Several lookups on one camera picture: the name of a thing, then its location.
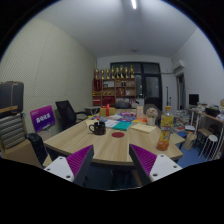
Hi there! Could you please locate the teal book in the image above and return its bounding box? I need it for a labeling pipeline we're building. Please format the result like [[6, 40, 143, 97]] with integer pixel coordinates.
[[113, 122, 131, 131]]

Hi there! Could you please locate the wooden meeting table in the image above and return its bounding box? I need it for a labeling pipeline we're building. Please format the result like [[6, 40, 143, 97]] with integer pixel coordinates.
[[43, 111, 185, 167]]

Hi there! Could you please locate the orange drink plastic bottle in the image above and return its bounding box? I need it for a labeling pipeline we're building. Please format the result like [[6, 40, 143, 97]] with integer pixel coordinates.
[[157, 106, 174, 151]]

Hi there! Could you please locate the black near chair back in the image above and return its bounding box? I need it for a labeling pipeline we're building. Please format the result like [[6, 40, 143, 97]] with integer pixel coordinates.
[[26, 133, 48, 165]]

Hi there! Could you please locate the white stool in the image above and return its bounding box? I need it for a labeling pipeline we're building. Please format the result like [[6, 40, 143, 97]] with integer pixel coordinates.
[[199, 135, 218, 159]]

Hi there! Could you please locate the red round coaster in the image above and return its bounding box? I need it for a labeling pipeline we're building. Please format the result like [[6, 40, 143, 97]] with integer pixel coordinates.
[[112, 132, 124, 138]]

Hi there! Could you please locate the side desk with clutter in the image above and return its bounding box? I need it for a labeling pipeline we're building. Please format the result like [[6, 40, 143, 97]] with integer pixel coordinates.
[[188, 98, 224, 160]]

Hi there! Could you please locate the purple sign board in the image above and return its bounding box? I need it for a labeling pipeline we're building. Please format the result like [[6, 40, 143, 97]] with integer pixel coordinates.
[[30, 105, 55, 132]]

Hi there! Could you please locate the ceiling light tube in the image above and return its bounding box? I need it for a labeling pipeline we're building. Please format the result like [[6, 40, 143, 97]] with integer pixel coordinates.
[[131, 0, 137, 10]]

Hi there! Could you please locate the yellow gift box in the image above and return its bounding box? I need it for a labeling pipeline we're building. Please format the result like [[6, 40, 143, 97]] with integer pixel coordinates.
[[100, 104, 115, 117]]

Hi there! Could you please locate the wooden shelf with trophies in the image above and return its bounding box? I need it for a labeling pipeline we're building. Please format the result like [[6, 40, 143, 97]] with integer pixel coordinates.
[[92, 65, 136, 107]]

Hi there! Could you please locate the small potted flower bouquet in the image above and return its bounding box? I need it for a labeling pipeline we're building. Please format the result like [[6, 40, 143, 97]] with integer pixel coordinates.
[[146, 108, 158, 126]]

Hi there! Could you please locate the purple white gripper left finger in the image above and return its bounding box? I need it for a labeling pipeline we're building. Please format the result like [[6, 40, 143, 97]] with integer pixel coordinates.
[[45, 145, 94, 186]]

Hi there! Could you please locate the wall air conditioner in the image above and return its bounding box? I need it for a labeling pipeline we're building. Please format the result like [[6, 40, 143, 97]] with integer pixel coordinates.
[[173, 60, 184, 72]]

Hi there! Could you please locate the white paper sheet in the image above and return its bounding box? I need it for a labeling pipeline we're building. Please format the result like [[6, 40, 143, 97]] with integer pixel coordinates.
[[105, 119, 118, 128]]

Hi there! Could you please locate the black mug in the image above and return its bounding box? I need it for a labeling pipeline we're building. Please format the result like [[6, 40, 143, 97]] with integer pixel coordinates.
[[89, 122, 106, 135]]

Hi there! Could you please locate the black computer monitor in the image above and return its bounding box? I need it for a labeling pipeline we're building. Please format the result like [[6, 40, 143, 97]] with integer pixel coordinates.
[[189, 94, 199, 105]]

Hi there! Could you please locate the black suitcase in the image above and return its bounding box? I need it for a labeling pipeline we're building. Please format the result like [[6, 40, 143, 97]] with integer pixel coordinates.
[[0, 81, 24, 118]]

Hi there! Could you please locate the black office chair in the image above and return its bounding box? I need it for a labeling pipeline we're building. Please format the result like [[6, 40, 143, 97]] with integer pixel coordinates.
[[56, 100, 87, 130]]

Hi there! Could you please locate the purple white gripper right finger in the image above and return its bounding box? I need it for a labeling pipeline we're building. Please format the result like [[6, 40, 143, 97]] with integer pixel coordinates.
[[129, 144, 181, 186]]

